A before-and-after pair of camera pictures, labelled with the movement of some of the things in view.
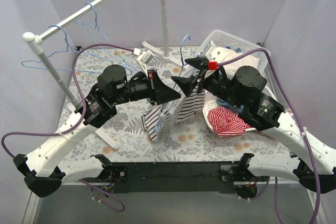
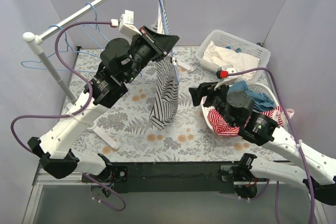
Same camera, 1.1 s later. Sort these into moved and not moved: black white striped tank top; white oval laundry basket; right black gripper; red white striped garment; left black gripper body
Moved: black white striped tank top; left black gripper body; right black gripper
Not moved: white oval laundry basket; red white striped garment
